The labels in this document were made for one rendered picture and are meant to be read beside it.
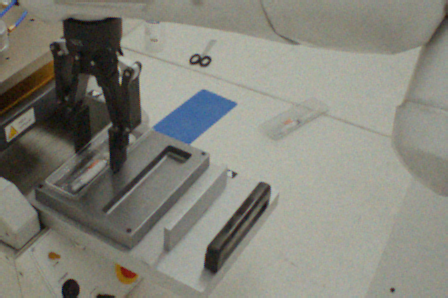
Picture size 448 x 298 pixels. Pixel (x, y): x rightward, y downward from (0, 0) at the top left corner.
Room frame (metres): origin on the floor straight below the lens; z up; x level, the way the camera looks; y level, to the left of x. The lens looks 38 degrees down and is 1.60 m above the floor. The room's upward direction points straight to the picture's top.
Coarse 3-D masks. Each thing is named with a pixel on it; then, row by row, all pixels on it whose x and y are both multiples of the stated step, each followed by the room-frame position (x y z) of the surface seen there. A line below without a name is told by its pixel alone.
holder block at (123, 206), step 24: (144, 144) 0.76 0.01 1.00; (168, 144) 0.76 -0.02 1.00; (120, 168) 0.71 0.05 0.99; (144, 168) 0.71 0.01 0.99; (168, 168) 0.72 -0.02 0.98; (192, 168) 0.71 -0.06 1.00; (48, 192) 0.66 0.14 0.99; (96, 192) 0.66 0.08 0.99; (120, 192) 0.66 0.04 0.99; (144, 192) 0.67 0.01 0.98; (168, 192) 0.66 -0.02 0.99; (72, 216) 0.63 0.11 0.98; (96, 216) 0.61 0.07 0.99; (120, 216) 0.63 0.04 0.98; (144, 216) 0.61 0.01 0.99; (120, 240) 0.58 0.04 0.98
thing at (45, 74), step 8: (48, 64) 0.88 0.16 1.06; (40, 72) 0.86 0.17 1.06; (48, 72) 0.86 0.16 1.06; (24, 80) 0.84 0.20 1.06; (32, 80) 0.84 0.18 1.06; (40, 80) 0.84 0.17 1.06; (48, 80) 0.84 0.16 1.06; (16, 88) 0.81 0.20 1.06; (24, 88) 0.81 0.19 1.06; (32, 88) 0.81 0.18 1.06; (0, 96) 0.79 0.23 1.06; (8, 96) 0.79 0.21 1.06; (16, 96) 0.79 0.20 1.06; (24, 96) 0.80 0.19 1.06; (0, 104) 0.77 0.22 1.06; (8, 104) 0.77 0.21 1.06; (16, 104) 0.78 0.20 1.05; (0, 112) 0.75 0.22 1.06
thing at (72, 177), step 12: (132, 132) 0.77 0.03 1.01; (144, 132) 0.77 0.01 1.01; (96, 144) 0.75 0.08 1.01; (108, 144) 0.75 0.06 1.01; (132, 144) 0.75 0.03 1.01; (84, 156) 0.72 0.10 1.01; (96, 156) 0.72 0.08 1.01; (108, 156) 0.72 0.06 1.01; (60, 168) 0.69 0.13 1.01; (72, 168) 0.69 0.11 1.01; (84, 168) 0.69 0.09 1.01; (96, 168) 0.69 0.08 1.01; (48, 180) 0.67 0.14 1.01; (60, 180) 0.67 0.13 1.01; (72, 180) 0.67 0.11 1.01; (84, 180) 0.67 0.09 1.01; (72, 192) 0.64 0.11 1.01
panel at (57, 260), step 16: (48, 240) 0.64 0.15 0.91; (64, 240) 0.66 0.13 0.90; (32, 256) 0.61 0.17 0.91; (48, 256) 0.63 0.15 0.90; (64, 256) 0.64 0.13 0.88; (80, 256) 0.66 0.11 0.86; (96, 256) 0.68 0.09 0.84; (48, 272) 0.61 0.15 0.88; (64, 272) 0.63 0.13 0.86; (80, 272) 0.64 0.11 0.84; (96, 272) 0.66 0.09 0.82; (112, 272) 0.68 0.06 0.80; (48, 288) 0.60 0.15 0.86; (80, 288) 0.63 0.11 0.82; (96, 288) 0.64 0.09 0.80; (112, 288) 0.66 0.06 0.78; (128, 288) 0.68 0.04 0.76
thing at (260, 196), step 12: (252, 192) 0.64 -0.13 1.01; (264, 192) 0.64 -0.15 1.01; (252, 204) 0.62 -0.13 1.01; (264, 204) 0.65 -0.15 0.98; (240, 216) 0.59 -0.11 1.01; (252, 216) 0.61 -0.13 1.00; (228, 228) 0.57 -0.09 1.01; (240, 228) 0.58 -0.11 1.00; (216, 240) 0.55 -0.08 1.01; (228, 240) 0.56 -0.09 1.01; (216, 252) 0.54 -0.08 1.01; (204, 264) 0.54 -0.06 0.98; (216, 264) 0.53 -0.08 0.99
